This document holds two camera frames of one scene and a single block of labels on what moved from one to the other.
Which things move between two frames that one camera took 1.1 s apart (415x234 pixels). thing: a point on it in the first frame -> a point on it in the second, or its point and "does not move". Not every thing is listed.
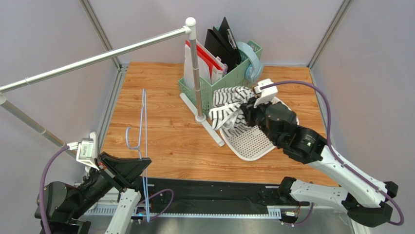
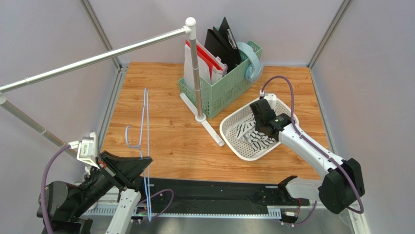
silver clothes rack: x=190 y=25 does not move
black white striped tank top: x=226 y=114 -> x=258 y=141
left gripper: x=122 y=171 does not move
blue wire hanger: x=142 y=147 does not move
